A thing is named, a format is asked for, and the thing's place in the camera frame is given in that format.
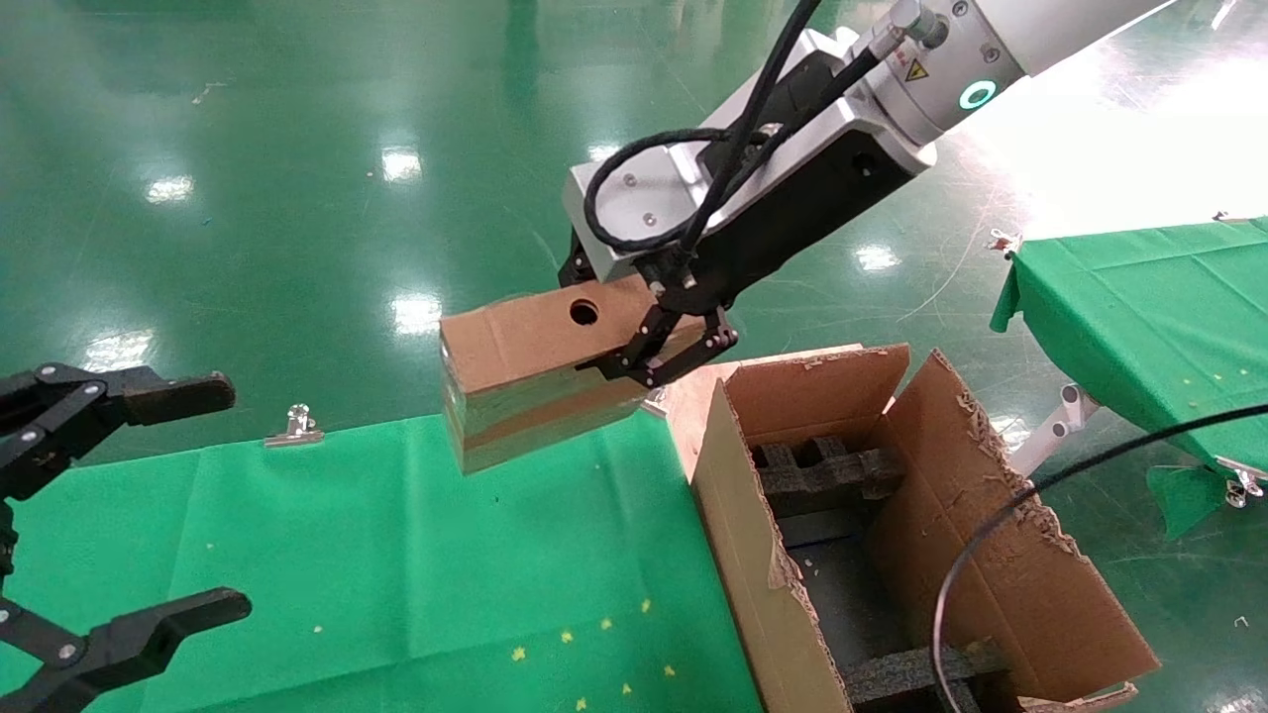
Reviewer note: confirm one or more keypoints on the large green table cloth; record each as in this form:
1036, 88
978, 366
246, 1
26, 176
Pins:
396, 555

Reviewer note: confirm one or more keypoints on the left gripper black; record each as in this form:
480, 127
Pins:
5, 540

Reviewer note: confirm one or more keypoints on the black foam insert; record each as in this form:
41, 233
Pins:
911, 673
822, 480

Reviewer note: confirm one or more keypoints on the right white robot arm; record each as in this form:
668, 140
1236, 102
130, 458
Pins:
1040, 30

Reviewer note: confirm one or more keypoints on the small cardboard box with hole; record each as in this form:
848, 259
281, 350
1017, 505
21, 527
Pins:
515, 347

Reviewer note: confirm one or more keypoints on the white metal table frame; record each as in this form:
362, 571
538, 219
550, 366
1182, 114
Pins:
1060, 421

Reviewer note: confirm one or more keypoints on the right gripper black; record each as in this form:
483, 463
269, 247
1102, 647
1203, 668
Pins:
792, 218

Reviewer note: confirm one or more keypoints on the creased green table cloth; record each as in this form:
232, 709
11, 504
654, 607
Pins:
1139, 307

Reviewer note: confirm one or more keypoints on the large open cardboard carton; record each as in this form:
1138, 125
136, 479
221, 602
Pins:
738, 535

